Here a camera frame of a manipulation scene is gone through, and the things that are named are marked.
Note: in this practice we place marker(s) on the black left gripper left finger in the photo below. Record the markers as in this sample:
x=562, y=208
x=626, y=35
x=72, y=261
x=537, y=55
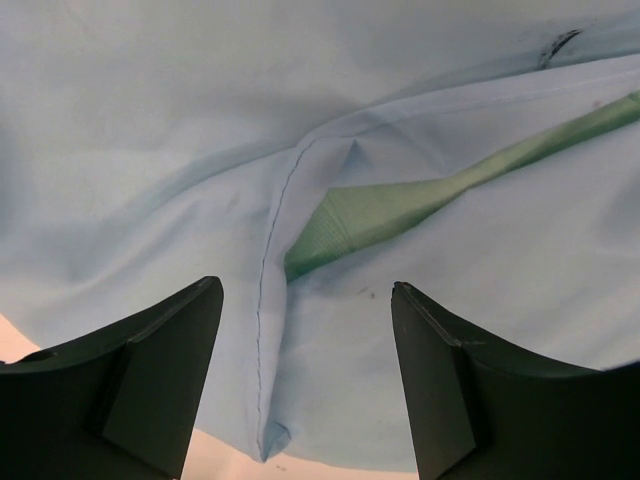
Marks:
x=117, y=403

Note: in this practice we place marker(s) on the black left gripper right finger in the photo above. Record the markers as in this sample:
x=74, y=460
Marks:
x=481, y=407

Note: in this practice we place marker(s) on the light blue pillowcase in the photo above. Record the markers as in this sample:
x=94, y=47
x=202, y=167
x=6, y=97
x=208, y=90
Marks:
x=311, y=154

